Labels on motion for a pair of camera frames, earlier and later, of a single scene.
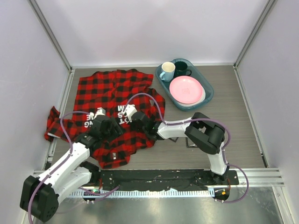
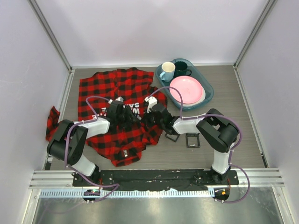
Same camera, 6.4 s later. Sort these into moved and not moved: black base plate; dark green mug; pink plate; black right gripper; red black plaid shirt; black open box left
Moved: black right gripper; red black plaid shirt
Not moved: dark green mug; pink plate; black base plate; black open box left
